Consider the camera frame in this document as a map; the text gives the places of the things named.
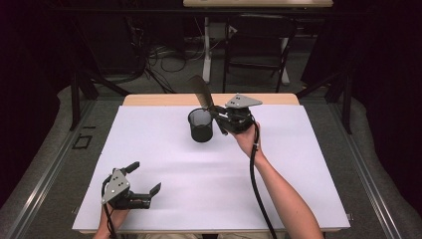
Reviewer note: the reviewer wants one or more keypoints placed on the black spatula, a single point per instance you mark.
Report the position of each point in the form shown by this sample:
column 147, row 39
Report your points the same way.
column 201, row 91

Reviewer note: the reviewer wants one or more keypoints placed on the desk with white legs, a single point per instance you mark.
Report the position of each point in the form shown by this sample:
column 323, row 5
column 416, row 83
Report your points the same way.
column 207, row 59

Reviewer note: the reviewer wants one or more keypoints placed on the person's left hand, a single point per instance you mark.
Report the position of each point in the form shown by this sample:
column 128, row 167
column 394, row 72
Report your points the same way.
column 114, row 217

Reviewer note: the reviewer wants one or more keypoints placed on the white board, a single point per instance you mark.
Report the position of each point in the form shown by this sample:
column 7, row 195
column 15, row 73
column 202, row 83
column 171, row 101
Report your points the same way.
column 185, row 179

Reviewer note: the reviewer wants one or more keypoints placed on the black folding chair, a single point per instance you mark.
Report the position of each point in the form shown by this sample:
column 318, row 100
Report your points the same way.
column 258, row 49

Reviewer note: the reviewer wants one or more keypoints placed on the wooden table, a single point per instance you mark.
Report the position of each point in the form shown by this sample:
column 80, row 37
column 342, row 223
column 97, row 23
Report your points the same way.
column 159, row 99

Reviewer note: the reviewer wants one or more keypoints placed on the black metal stand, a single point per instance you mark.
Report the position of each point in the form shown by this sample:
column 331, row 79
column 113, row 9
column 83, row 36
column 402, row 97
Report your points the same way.
column 347, row 103
column 75, row 99

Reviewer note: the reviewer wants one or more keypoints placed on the metal floor rail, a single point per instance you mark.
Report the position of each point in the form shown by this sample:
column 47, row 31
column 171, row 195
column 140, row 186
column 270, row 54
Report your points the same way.
column 360, row 169
column 49, row 169

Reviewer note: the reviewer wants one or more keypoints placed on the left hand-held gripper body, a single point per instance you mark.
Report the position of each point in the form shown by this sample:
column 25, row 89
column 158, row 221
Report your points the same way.
column 116, row 190

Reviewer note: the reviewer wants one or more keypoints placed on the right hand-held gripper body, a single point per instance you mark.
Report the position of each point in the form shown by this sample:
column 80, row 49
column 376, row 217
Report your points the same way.
column 240, row 118

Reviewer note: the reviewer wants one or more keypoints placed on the person's right hand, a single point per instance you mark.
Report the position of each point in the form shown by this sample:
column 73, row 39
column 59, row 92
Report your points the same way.
column 249, row 141

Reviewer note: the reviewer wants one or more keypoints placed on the black mesh cup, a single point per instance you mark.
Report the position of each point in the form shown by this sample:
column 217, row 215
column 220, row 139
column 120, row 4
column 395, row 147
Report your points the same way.
column 201, row 131

